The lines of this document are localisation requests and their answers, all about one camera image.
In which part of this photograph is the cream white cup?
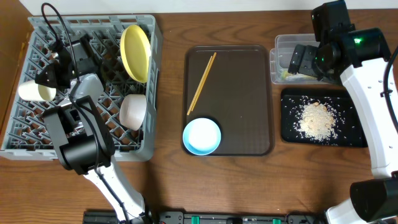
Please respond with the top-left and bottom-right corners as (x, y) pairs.
(17, 80), (57, 101)

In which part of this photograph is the green snack wrapper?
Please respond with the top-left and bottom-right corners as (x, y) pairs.
(281, 71), (317, 82)

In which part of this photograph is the pile of leftover rice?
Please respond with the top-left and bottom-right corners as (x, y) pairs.
(281, 95), (353, 146)

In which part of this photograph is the black food waste tray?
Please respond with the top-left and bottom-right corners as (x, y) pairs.
(281, 88), (368, 147)

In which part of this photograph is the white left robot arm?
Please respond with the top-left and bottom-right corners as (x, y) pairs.
(35, 35), (153, 223)

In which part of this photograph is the white bowl with rice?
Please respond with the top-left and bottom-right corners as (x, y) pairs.
(119, 94), (147, 131)

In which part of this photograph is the clear plastic waste bin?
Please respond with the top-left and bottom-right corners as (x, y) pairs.
(269, 34), (331, 85)

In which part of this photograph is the yellow plastic plate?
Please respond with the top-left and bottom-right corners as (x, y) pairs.
(120, 25), (152, 83)

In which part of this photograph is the grey plastic dish rack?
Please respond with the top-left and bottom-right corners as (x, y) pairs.
(1, 14), (163, 162)

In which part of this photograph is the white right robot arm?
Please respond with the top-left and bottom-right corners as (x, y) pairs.
(288, 1), (397, 224)

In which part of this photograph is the dark brown serving tray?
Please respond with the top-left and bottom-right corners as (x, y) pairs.
(182, 45), (275, 156)

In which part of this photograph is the light blue bowl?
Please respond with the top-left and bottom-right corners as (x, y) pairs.
(182, 118), (221, 156)

